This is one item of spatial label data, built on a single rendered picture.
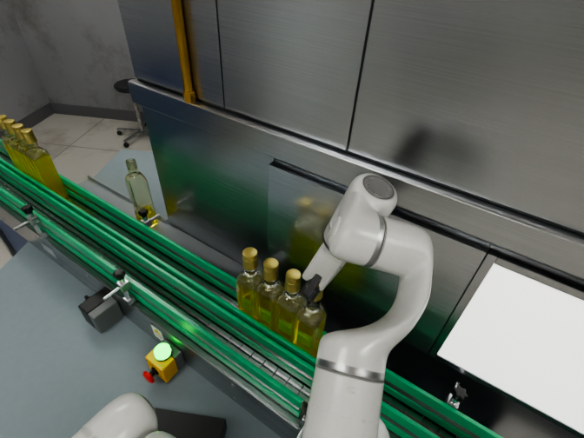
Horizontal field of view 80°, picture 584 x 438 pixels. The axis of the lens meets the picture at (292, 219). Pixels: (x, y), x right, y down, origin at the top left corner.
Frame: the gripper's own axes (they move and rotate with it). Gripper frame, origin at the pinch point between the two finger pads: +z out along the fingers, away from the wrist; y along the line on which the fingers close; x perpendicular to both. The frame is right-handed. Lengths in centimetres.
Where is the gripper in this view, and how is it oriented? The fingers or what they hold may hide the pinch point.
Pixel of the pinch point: (315, 284)
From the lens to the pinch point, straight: 72.9
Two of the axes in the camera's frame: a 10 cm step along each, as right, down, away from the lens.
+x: 8.0, 5.7, -2.1
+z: -2.7, 6.4, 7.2
